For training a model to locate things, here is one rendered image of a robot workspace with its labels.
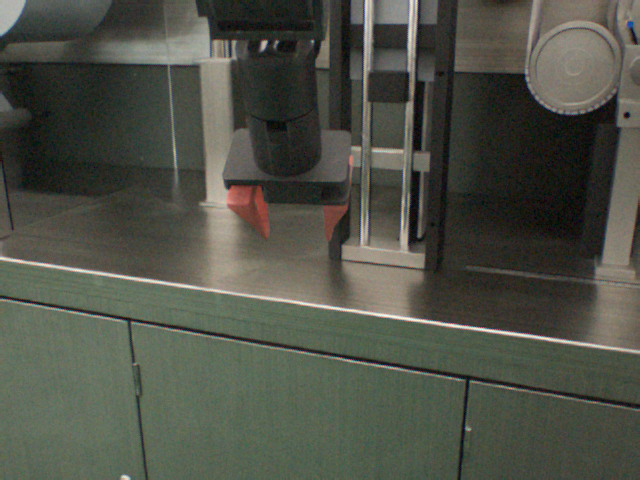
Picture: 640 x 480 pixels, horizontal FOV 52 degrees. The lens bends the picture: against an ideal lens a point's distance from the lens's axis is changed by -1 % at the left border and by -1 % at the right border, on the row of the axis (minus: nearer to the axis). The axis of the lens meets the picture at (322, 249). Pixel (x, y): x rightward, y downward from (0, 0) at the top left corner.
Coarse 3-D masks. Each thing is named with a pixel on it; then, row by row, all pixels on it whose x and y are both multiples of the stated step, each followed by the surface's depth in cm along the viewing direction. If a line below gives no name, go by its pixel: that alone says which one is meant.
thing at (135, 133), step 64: (0, 0) 102; (64, 0) 115; (128, 0) 131; (0, 64) 103; (64, 64) 116; (128, 64) 133; (0, 128) 105; (64, 128) 118; (128, 128) 136; (64, 192) 120
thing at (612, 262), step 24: (624, 48) 85; (624, 72) 85; (624, 96) 85; (624, 120) 83; (624, 144) 86; (624, 168) 87; (624, 192) 88; (624, 216) 89; (624, 240) 90; (600, 264) 91; (624, 264) 91
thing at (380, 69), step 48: (336, 0) 85; (384, 0) 86; (432, 0) 84; (336, 48) 87; (384, 48) 88; (432, 48) 86; (336, 96) 89; (384, 96) 87; (432, 144) 86; (432, 192) 88; (336, 240) 95; (432, 240) 90
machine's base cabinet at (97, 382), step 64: (0, 320) 106; (64, 320) 101; (128, 320) 97; (192, 320) 92; (0, 384) 111; (64, 384) 105; (128, 384) 100; (192, 384) 96; (256, 384) 92; (320, 384) 88; (384, 384) 85; (448, 384) 82; (512, 384) 80; (576, 384) 76; (0, 448) 116; (64, 448) 110; (128, 448) 105; (192, 448) 100; (256, 448) 96; (320, 448) 92; (384, 448) 88; (448, 448) 84; (512, 448) 81; (576, 448) 78
